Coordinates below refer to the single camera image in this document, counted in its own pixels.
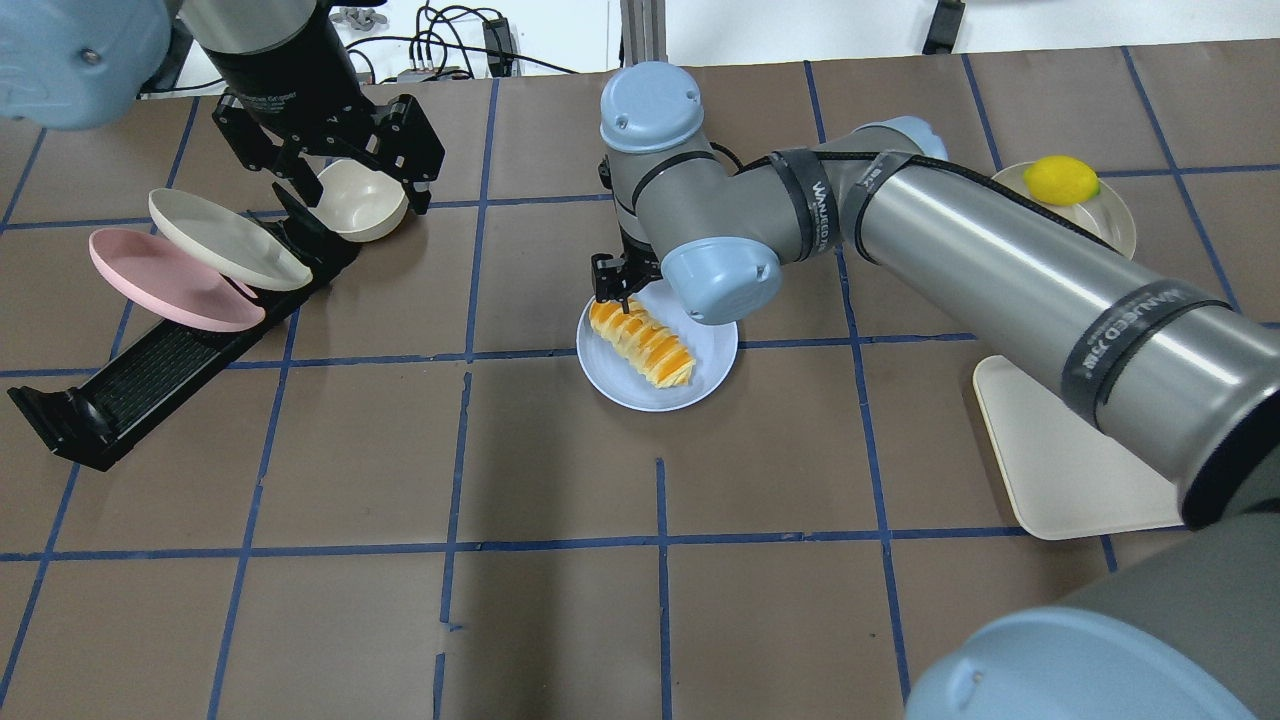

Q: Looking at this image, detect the white plate with lemon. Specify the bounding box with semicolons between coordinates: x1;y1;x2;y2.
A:
992;161;1138;260

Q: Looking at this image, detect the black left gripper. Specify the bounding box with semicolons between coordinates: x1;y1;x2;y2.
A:
212;60;445;215

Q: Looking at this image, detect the cream plate in rack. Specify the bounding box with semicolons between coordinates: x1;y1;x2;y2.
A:
148;188;314;292

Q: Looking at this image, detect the blue plate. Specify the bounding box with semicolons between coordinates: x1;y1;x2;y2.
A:
577;281;739;413

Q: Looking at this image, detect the yellow lemon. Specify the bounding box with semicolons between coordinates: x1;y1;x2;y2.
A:
1021;155;1102;206

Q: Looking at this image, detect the black power adapter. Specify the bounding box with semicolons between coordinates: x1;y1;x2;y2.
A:
483;17;516;78

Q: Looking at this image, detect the pink plate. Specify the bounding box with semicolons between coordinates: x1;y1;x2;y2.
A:
90;228;266;333

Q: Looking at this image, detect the striped bread roll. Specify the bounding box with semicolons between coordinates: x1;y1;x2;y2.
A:
588;300;696;389

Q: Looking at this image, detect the cream bowl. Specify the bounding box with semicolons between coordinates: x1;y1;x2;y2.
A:
312;158;410;243

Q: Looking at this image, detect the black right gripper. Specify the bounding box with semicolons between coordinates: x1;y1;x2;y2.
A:
590;228;662;301

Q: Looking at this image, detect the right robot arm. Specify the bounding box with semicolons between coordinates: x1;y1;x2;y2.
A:
593;61;1279;719

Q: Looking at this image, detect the black dish rack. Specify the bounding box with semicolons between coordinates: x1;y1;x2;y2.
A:
8;187;358;471

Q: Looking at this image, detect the aluminium frame post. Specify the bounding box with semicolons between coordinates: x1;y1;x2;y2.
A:
620;0;669;68

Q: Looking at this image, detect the white rectangular tray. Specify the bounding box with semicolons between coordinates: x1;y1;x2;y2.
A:
972;355;1181;541

